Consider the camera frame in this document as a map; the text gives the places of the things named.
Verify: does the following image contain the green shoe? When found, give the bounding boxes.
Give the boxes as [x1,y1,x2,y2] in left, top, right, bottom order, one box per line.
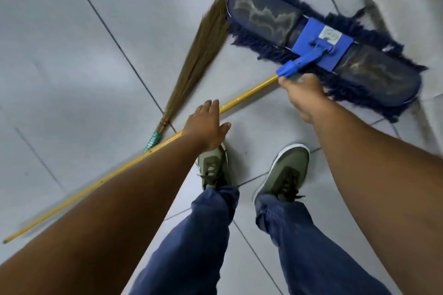
[252,143,311,204]
[195,142,231,191]

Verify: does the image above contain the grass broom teal striped handle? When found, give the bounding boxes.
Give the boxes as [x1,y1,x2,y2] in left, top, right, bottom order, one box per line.
[144,0,232,153]

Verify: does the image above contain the person's left hand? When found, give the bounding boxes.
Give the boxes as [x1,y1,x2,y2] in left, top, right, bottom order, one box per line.
[182,99,232,153]

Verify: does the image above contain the person's right forearm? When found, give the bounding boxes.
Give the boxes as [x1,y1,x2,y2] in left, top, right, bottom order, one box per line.
[307,97,443,295]

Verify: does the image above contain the person's right hand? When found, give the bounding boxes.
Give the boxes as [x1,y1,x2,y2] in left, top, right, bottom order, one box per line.
[278,73,330,124]

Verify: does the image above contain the green left shoe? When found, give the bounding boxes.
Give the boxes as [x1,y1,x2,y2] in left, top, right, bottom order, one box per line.
[195,142,231,191]

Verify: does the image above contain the green right shoe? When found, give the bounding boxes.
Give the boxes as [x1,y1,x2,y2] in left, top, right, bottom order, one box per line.
[252,143,311,204]

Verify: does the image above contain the person's left forearm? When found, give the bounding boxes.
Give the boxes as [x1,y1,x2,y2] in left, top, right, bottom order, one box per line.
[0,130,208,295]

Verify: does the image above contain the blue trousers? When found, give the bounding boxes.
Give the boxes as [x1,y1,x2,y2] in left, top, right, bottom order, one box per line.
[128,186,394,295]

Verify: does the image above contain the blue mop with yellow handle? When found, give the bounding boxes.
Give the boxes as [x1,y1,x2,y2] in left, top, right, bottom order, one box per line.
[2,0,429,245]

